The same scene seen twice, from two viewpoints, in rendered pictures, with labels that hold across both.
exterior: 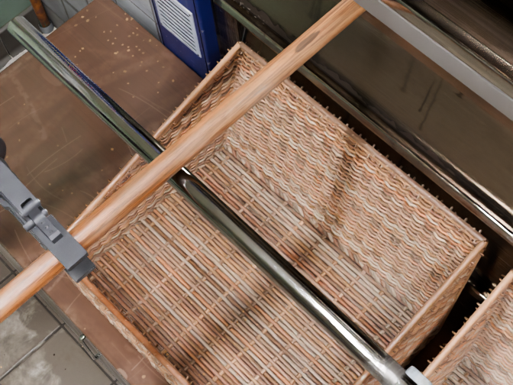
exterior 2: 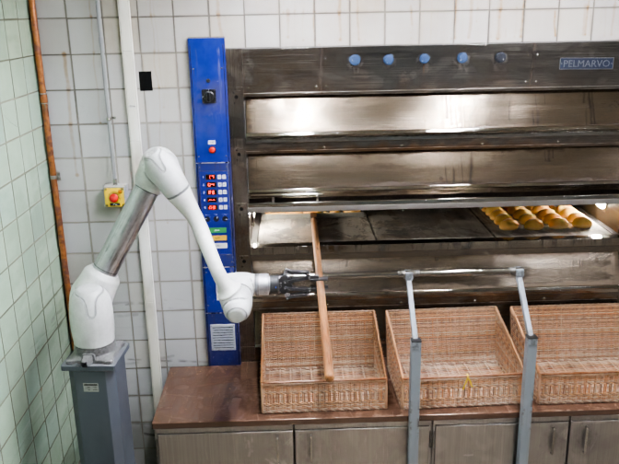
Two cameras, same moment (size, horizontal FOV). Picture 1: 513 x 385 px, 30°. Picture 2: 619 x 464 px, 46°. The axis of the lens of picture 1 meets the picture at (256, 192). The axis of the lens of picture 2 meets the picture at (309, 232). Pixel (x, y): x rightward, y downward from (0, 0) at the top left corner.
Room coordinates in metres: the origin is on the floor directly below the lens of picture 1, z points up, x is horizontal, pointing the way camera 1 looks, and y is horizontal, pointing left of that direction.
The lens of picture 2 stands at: (-1.08, 2.55, 2.27)
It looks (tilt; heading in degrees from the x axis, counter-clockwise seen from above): 17 degrees down; 305
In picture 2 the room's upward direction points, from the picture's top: 1 degrees counter-clockwise
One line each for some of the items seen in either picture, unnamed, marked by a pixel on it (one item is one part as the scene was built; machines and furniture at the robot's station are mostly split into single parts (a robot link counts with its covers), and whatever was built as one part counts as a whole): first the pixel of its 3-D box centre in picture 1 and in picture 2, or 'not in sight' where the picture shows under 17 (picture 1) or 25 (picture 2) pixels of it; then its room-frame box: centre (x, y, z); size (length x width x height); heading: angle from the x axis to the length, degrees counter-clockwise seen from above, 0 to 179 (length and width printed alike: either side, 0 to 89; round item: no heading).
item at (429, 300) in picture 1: (259, 261); (321, 358); (0.62, 0.01, 0.72); 0.56 x 0.49 x 0.28; 37
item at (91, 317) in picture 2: not in sight; (91, 313); (1.08, 0.90, 1.17); 0.18 x 0.16 x 0.22; 142
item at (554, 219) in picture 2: not in sight; (529, 209); (0.10, -1.24, 1.21); 0.61 x 0.48 x 0.06; 126
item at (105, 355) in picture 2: not in sight; (93, 349); (1.06, 0.92, 1.03); 0.22 x 0.18 x 0.06; 122
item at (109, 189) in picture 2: not in sight; (116, 195); (1.50, 0.37, 1.46); 0.10 x 0.07 x 0.10; 36
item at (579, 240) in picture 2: not in sight; (437, 244); (0.33, -0.56, 1.16); 1.80 x 0.06 x 0.04; 36
